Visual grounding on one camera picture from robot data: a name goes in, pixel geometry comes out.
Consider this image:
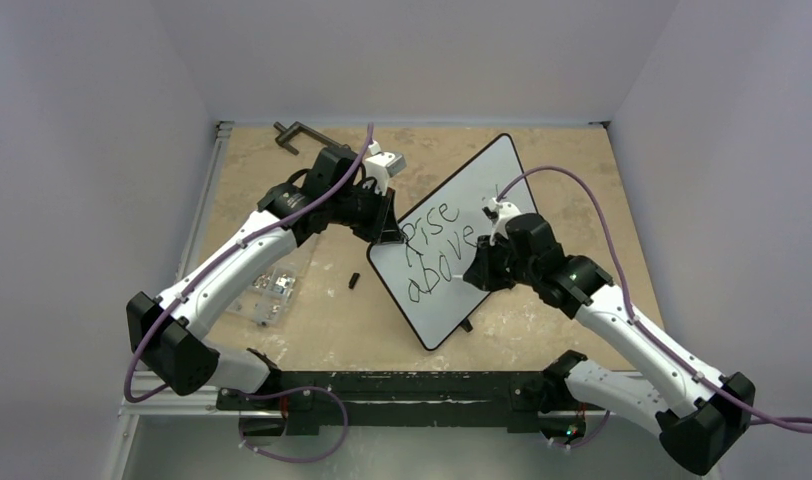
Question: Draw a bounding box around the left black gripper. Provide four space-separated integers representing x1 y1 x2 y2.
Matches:
329 180 401 243

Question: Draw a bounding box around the white whiteboard black frame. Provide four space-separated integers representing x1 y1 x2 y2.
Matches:
366 133 537 351

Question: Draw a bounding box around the black marker cap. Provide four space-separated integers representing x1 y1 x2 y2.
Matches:
348 272 361 290

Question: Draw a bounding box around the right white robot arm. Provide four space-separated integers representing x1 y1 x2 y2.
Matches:
463 203 756 475

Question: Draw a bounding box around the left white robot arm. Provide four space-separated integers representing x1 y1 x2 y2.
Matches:
126 141 406 409

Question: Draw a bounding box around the clear plastic screw box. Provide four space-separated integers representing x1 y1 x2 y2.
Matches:
226 252 311 327

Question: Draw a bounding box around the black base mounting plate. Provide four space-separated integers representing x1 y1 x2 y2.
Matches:
216 371 602 443

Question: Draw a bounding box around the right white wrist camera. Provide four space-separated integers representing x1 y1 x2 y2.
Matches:
483 197 522 246

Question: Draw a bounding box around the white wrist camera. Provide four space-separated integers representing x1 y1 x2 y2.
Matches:
362 140 407 195
483 197 522 246

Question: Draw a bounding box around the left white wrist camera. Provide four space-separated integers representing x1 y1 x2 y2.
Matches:
362 140 407 195

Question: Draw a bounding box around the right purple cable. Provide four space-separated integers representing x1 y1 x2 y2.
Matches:
497 165 812 435

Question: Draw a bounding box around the purple cable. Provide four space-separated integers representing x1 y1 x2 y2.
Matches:
123 122 375 463
497 165 812 435

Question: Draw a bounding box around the dark metal clamp handle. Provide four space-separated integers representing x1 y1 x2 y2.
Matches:
273 121 341 157

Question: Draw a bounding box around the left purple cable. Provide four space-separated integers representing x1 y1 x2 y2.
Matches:
123 122 375 463

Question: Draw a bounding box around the aluminium rail frame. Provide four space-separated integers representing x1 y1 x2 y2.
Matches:
124 121 235 404

